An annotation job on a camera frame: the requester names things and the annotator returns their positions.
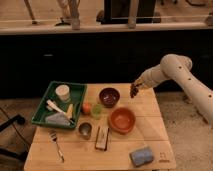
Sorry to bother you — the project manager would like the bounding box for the silver fork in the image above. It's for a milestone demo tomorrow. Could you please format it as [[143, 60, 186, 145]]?
[[49, 131, 65, 163]]

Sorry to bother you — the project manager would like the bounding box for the white cup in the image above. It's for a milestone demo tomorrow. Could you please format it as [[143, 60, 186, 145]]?
[[55, 84, 70, 101]]

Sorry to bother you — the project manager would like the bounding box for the grey cloth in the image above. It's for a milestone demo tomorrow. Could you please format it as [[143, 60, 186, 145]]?
[[45, 113, 70, 126]]

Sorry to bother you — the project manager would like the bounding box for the brown white eraser block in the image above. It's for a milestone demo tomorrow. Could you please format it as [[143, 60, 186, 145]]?
[[95, 126, 109, 151]]

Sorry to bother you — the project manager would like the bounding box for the green plastic tray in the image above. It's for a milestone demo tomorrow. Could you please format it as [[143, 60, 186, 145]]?
[[31, 81, 87, 129]]

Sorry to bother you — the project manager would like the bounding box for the blue sponge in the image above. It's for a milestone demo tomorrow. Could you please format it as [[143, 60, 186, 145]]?
[[129, 147, 154, 167]]

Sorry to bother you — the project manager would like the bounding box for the small metal cup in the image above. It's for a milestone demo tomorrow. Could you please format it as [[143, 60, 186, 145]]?
[[78, 122, 92, 140]]

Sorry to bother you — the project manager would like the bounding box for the white handled brush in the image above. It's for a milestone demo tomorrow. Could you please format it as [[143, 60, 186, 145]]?
[[47, 100, 75, 124]]

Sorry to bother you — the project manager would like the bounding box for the purple bowl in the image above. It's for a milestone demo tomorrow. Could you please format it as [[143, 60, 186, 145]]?
[[99, 87, 120, 108]]

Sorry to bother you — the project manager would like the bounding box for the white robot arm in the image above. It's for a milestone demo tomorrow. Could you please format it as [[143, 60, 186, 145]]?
[[133, 54, 213, 127]]

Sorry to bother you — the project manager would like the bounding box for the orange fruit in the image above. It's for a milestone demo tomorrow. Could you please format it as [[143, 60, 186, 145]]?
[[82, 103, 92, 115]]

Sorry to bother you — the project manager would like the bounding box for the black chair base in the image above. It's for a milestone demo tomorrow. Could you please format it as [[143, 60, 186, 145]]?
[[0, 114, 29, 163]]

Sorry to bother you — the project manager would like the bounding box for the dark purple grape bunch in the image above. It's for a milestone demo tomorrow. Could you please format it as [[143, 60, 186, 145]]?
[[130, 84, 139, 98]]

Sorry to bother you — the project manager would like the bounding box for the small green cup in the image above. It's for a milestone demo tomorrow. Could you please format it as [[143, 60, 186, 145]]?
[[91, 104, 102, 119]]

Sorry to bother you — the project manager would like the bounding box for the orange bowl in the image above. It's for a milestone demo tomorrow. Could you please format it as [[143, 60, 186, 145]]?
[[108, 107, 136, 134]]

